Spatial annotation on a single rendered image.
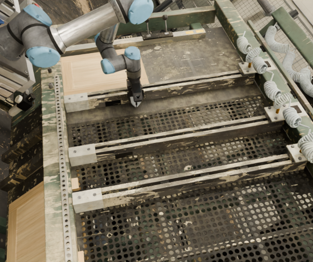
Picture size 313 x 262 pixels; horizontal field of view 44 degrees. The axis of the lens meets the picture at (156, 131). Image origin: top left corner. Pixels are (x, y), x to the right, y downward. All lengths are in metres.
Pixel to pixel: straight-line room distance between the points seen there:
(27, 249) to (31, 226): 0.12
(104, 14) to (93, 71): 0.83
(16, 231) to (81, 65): 1.03
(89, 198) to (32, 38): 0.69
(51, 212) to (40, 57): 0.64
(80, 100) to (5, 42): 0.55
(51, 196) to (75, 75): 0.86
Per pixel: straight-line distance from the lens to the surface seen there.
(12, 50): 1.72
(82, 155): 1.83
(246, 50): 2.29
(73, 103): 2.09
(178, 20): 2.80
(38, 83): 2.31
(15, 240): 2.27
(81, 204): 1.68
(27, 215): 2.26
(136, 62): 1.88
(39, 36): 1.59
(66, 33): 1.58
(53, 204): 1.73
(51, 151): 1.91
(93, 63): 2.41
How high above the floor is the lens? 1.88
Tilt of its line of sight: 19 degrees down
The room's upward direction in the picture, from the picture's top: 56 degrees clockwise
